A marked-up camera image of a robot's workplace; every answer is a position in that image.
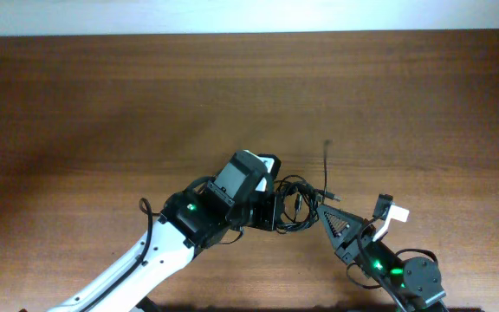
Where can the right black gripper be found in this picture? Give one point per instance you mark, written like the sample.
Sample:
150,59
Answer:
354,242

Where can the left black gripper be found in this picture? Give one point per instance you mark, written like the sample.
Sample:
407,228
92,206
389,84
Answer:
271,212

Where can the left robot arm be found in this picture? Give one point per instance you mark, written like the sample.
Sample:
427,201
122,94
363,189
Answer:
192,220

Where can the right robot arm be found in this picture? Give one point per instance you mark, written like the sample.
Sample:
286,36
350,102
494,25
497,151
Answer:
414,284

